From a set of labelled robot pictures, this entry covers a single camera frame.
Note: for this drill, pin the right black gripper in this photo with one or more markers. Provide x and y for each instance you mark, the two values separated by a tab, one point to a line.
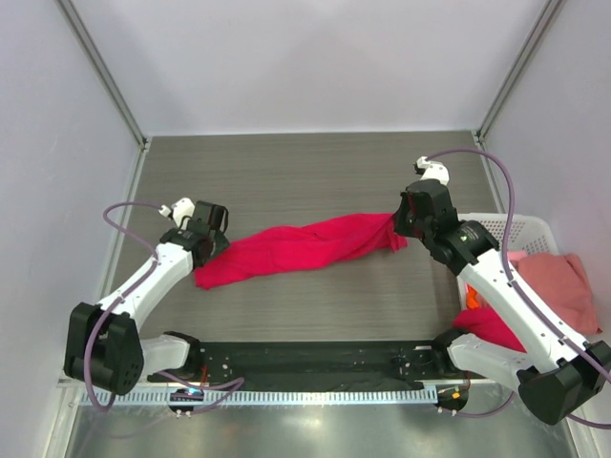
399	224

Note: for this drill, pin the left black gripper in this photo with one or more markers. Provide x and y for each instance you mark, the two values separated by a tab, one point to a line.
221	244

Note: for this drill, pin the magenta t shirt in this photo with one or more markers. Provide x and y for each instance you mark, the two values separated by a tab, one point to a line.
284	249
488	326

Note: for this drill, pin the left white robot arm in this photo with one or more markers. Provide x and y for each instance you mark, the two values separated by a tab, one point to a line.
104	349

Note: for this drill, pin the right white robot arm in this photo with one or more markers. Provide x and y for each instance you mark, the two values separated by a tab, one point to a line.
558	370

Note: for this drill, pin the orange garment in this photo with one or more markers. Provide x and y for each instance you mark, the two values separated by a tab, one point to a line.
471	300

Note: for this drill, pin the white plastic laundry basket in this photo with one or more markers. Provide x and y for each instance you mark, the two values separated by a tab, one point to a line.
527	234

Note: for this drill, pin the salmon pink t shirt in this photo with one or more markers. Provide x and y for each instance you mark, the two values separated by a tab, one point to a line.
561	281

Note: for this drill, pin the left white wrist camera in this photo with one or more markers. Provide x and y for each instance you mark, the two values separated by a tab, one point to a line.
180	212

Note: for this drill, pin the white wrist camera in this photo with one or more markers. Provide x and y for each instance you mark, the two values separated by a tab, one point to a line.
180	212
430	169

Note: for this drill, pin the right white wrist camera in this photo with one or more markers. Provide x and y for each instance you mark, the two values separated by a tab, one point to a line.
430	169

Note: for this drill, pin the right aluminium frame post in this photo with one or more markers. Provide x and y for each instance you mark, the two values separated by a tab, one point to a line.
536	35

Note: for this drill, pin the aluminium frame post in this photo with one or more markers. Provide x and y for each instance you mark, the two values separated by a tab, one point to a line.
536	35
102	71

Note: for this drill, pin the left aluminium frame post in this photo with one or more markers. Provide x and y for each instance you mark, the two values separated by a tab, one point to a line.
102	71

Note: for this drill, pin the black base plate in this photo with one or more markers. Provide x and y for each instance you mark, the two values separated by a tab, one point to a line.
342	366

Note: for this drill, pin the white slotted cable duct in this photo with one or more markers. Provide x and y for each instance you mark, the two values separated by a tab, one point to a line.
160	395

